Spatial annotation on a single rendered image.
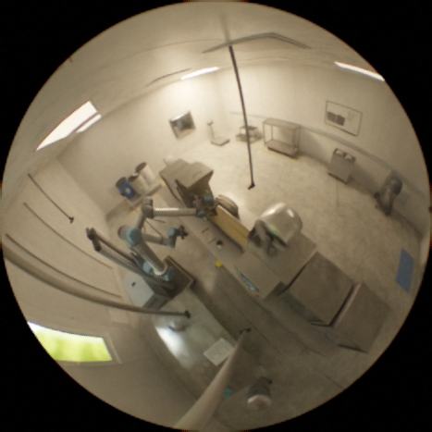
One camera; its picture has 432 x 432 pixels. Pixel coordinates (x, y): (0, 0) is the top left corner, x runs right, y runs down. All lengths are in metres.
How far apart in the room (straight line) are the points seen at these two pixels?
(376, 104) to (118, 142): 6.62
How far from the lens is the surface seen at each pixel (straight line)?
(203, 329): 1.84
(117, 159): 5.06
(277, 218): 0.92
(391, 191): 4.18
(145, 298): 2.05
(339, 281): 1.40
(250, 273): 1.09
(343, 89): 4.24
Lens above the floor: 2.45
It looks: 51 degrees down
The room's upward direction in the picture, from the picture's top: 21 degrees counter-clockwise
